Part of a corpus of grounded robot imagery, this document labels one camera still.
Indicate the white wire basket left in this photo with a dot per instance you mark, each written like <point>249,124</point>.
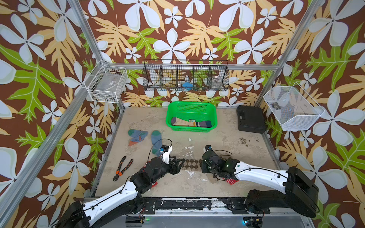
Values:
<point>105,83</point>

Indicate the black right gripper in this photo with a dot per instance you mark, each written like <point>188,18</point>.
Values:
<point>202,165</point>

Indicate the orange black pliers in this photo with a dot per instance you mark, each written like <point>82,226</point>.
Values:
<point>120,170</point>

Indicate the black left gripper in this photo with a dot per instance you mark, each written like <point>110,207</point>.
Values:
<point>176,168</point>

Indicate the black plastic tool case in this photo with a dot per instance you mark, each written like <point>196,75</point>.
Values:
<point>251,119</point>

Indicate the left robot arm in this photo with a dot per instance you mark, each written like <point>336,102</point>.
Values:
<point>122,201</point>

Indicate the white mesh basket right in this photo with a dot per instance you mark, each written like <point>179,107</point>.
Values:
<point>293,107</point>

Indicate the cream purple striped sock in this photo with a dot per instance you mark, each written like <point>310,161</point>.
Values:
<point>179,122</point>

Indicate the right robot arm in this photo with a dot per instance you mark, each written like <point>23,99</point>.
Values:
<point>288,188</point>

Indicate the blue green orange sock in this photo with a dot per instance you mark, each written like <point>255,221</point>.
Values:
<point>156,138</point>
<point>136,136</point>

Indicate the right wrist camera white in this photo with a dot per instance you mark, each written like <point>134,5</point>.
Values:
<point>208,148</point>

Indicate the black wire shelf basket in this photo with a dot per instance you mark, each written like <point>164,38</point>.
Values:
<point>185,75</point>

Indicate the brown argyle sock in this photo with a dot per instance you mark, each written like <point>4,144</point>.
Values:
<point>192,165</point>

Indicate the green plastic basket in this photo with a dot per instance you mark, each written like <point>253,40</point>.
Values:
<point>196,111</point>

